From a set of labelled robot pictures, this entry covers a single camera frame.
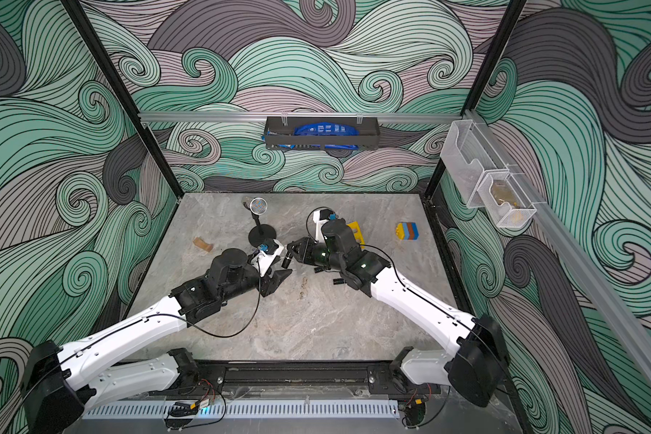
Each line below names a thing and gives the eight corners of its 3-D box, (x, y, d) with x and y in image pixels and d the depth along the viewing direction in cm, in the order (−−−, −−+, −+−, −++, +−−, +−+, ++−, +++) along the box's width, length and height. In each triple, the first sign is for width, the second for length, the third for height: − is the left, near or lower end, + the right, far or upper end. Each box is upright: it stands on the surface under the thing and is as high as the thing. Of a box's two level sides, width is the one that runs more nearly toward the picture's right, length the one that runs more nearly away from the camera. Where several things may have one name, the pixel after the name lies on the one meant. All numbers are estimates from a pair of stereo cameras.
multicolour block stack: (397, 240, 108) (399, 235, 105) (394, 227, 112) (396, 222, 109) (418, 240, 108) (420, 235, 105) (414, 227, 112) (416, 222, 109)
